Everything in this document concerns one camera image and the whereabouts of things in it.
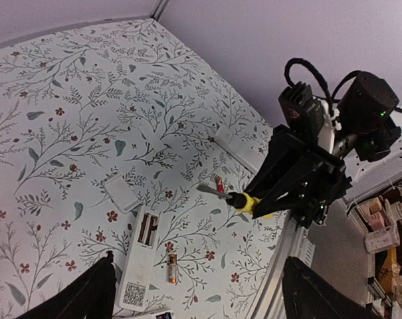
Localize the white remote control with batteries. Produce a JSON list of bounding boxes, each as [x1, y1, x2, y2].
[[116, 205, 160, 312]]

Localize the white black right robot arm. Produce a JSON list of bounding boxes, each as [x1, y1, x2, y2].
[[229, 71, 402, 227]]

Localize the small white battery cover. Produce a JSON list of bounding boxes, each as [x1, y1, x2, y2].
[[104, 175, 141, 214]]

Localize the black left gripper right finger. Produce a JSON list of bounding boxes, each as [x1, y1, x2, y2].
[[282, 257, 379, 319]]

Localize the aluminium front rail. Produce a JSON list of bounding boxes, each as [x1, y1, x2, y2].
[[246, 213, 316, 319]]

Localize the floral patterned table mat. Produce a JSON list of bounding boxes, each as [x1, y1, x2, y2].
[[0, 19, 285, 318]]

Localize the white air conditioner remote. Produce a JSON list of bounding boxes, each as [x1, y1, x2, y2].
[[129, 309, 176, 319]]

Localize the gold black loose battery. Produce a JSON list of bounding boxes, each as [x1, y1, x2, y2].
[[167, 253, 177, 284]]

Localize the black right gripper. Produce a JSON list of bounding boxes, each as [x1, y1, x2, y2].
[[244, 125, 351, 228]]

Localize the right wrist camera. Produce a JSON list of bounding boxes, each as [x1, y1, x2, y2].
[[278, 82, 340, 154]]

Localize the yellow handled screwdriver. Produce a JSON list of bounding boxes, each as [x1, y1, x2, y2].
[[197, 183, 260, 219]]

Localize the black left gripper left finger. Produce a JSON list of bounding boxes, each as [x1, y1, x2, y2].
[[19, 251, 116, 319]]

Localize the red loose battery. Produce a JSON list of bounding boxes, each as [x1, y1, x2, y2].
[[215, 177, 225, 193]]

